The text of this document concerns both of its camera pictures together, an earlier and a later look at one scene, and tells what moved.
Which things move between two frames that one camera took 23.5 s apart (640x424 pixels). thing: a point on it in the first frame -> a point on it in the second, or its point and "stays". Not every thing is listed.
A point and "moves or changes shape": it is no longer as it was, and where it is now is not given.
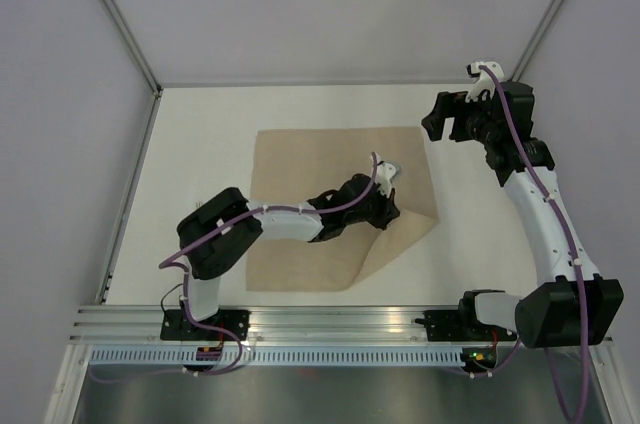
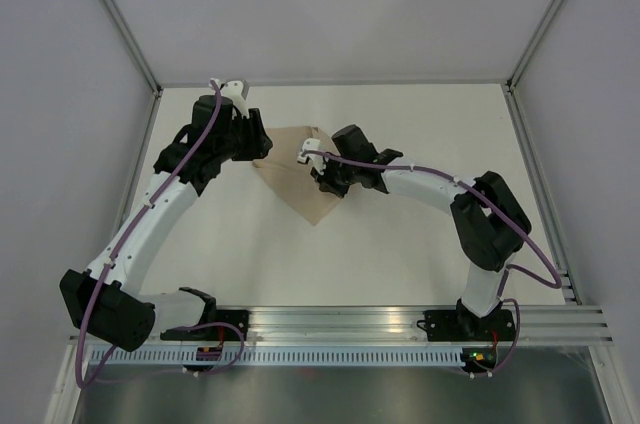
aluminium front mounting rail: [110, 324] stays
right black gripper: [450, 105] -> [327, 184]
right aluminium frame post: [517, 75] stays
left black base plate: [175, 326] stays
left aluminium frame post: [117, 18] stays
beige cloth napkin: [293, 166] moves or changes shape
